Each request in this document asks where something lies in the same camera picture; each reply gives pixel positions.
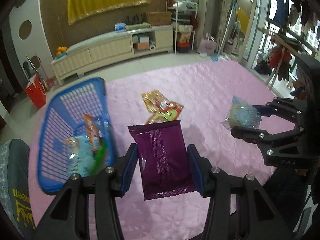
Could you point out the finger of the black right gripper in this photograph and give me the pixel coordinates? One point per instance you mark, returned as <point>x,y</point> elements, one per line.
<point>288,142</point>
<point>292,110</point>

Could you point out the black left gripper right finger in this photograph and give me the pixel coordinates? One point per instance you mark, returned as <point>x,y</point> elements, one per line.
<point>239,207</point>

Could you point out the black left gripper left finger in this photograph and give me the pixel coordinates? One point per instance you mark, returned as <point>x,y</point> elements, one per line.
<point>67,217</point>

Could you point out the small round biscuit pack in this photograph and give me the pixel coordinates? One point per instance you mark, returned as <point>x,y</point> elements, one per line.
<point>242,114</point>

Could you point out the green-edged cracker pack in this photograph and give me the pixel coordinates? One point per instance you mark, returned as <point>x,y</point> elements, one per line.
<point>99,158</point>

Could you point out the purple snack packet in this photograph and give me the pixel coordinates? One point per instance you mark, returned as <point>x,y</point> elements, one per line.
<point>163,159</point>

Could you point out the orange wafer snack packet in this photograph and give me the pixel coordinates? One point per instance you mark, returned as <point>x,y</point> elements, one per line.
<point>92,132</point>

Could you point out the blue plastic basket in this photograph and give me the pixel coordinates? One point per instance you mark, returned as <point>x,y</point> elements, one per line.
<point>65,118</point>

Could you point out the grey queen cushion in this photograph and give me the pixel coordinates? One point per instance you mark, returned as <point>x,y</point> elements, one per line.
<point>16,215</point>

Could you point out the cartoon light blue snack bag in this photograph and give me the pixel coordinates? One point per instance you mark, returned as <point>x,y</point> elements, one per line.
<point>80,156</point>

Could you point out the pink gift bag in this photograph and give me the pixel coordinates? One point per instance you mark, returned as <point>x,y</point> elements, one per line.
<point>207,45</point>

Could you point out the yellow-green snack sachet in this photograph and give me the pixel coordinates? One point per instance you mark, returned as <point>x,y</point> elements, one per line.
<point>160,117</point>

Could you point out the orange snack sachet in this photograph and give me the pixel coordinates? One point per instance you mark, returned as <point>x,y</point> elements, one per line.
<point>155,101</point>

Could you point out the standing air conditioner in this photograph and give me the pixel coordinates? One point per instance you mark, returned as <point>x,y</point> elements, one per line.
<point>208,18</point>

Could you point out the red paper bag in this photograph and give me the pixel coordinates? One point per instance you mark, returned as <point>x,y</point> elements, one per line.
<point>36,92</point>

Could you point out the white metal shelf rack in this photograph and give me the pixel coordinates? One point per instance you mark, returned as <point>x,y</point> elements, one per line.
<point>184,22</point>

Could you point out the brown cardboard box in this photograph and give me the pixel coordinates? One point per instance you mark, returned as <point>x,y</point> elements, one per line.
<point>158,18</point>

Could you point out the pile of oranges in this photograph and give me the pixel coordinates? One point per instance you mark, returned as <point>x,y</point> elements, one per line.
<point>61,50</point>

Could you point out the cream TV cabinet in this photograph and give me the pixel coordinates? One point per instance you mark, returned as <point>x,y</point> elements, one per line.
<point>110,48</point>

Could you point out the green folded towel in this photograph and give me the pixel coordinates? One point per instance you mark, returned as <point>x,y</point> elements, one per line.
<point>138,26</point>

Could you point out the blue tissue pack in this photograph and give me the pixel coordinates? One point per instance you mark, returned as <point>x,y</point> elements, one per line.
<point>119,27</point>

